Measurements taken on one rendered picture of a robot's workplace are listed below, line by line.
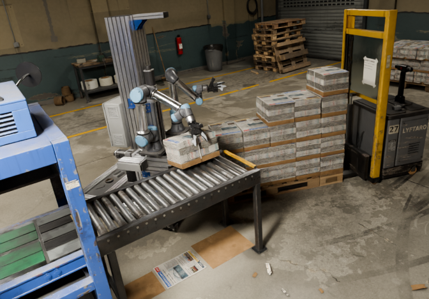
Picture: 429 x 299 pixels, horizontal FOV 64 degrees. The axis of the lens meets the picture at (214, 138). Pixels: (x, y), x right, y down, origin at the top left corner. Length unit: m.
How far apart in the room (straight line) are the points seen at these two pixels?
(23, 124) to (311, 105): 2.69
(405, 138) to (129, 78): 3.00
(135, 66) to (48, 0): 6.24
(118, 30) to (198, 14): 7.62
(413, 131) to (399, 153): 0.28
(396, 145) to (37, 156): 3.58
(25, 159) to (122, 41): 1.81
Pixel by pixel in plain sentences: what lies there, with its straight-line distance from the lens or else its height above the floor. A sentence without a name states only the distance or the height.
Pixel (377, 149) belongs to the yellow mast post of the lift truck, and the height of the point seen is 0.45.
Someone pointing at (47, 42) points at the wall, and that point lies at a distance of 9.33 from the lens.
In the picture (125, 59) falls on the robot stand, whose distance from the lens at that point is 3.32.
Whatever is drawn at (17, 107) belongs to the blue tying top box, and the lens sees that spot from 1.88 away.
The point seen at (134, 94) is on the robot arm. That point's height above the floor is 1.41.
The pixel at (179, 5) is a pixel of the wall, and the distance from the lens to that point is 10.52.
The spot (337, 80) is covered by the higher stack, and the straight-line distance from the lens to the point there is 3.74.
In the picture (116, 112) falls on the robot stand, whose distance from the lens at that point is 3.51.
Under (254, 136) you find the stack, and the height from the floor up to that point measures 0.75.
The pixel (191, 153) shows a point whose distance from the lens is 2.82.
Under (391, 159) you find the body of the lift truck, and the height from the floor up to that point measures 0.27.
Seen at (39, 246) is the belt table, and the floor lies 0.80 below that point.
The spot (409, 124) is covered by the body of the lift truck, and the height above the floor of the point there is 0.65.
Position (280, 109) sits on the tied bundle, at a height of 1.00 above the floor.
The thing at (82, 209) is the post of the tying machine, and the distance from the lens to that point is 1.92.
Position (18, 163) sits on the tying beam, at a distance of 1.77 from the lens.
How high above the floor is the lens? 2.12
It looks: 23 degrees down
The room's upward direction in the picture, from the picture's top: 6 degrees counter-clockwise
